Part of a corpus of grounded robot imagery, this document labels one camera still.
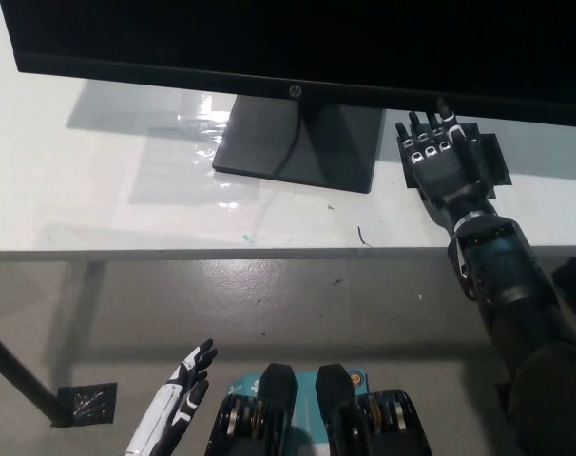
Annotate large black tape patch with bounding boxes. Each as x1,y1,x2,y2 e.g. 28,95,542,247
395,122,511,200

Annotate black table leg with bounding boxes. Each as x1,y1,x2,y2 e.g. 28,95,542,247
0,322,64,427

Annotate clear plastic tape sheet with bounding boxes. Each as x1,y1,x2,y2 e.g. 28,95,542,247
128,92,268,208

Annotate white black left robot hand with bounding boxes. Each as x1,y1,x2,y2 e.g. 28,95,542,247
124,337,219,456

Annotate black teal robot body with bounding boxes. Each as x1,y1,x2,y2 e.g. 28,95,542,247
206,363,434,456

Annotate black HP computer monitor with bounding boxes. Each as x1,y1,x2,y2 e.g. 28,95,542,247
0,0,576,195

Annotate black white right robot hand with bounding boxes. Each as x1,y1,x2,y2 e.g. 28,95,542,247
394,97,501,234

